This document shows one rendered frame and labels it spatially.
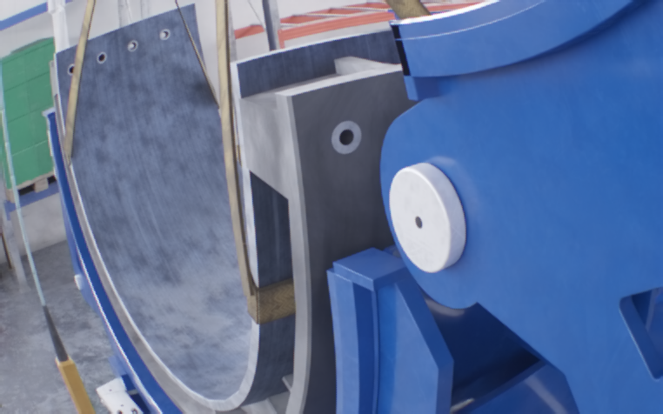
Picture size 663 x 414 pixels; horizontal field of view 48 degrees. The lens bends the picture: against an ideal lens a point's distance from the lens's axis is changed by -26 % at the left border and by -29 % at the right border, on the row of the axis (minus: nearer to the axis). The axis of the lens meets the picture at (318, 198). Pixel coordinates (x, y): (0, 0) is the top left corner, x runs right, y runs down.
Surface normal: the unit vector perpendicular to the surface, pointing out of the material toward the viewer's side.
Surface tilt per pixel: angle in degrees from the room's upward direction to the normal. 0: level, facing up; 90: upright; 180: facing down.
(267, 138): 90
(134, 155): 55
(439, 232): 90
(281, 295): 115
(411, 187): 90
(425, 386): 90
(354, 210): 101
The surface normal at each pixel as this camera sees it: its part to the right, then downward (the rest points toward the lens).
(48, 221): 0.49, 0.18
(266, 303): 0.50, 0.57
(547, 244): -0.86, 0.29
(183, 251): 0.14, -0.66
